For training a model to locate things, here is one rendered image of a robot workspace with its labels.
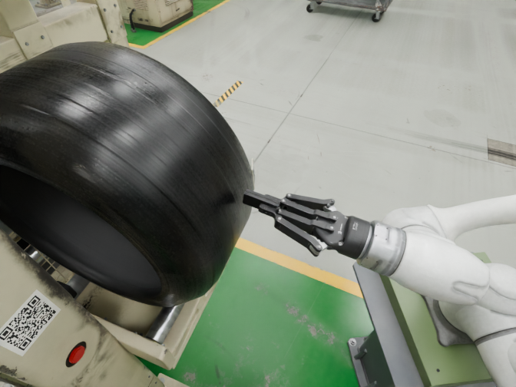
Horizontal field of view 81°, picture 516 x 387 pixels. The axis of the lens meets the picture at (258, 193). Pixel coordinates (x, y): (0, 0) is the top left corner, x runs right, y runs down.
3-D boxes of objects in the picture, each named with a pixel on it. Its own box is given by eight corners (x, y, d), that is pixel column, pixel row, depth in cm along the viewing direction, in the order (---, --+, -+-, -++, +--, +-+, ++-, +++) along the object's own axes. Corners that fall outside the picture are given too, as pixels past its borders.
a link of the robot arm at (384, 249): (405, 261, 49) (368, 247, 49) (380, 284, 55) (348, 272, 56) (406, 219, 54) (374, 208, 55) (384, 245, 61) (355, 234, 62)
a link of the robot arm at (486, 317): (475, 280, 97) (517, 245, 81) (513, 340, 86) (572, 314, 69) (427, 286, 96) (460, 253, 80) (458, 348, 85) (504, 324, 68)
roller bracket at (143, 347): (170, 372, 73) (161, 360, 66) (44, 313, 82) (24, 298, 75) (177, 357, 75) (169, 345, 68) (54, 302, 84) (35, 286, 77)
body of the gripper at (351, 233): (374, 212, 56) (325, 194, 57) (368, 249, 50) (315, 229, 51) (358, 234, 61) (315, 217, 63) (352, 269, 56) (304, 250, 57)
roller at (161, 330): (160, 349, 71) (143, 340, 70) (157, 351, 74) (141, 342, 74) (223, 234, 93) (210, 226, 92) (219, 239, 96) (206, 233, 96)
